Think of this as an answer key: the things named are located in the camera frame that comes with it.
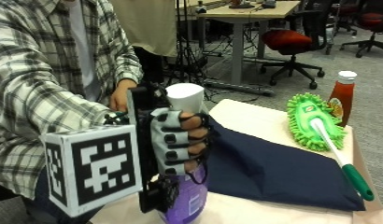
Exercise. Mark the grey object on desk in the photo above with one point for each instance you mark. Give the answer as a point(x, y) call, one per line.
point(269, 4)

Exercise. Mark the white cube with black markers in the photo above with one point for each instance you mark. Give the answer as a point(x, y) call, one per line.
point(102, 163)

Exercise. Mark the purple bottle with white cap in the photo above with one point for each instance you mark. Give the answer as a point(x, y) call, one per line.
point(187, 199)

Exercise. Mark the beige table cover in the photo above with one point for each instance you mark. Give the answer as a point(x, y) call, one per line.
point(258, 124)

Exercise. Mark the red sauce bottle white cap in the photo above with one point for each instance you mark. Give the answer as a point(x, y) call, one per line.
point(342, 96)

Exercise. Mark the small black device on desk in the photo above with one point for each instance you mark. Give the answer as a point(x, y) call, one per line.
point(201, 7)

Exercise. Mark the dark object on desk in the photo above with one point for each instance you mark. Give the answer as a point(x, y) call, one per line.
point(241, 4)

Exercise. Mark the the person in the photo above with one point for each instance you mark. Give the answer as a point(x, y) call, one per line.
point(38, 62)

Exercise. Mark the black tripod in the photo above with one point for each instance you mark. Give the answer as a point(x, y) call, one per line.
point(185, 46)

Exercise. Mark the beige desk with grey legs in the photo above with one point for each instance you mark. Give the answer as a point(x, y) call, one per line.
point(241, 15)

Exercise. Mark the dark blue cloth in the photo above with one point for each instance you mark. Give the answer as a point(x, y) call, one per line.
point(266, 168)

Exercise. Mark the red and black office chair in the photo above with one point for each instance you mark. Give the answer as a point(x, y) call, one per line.
point(372, 21)
point(291, 40)

